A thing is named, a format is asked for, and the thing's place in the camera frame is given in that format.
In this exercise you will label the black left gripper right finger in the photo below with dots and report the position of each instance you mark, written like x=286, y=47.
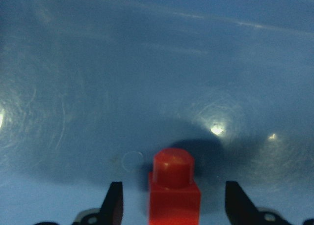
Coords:
x=240, y=210

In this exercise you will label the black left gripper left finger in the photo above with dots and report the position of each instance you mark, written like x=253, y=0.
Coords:
x=111, y=211

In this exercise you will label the red block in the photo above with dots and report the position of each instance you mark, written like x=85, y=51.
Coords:
x=174, y=197

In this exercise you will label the blue plastic tray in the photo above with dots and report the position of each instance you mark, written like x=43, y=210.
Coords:
x=91, y=90

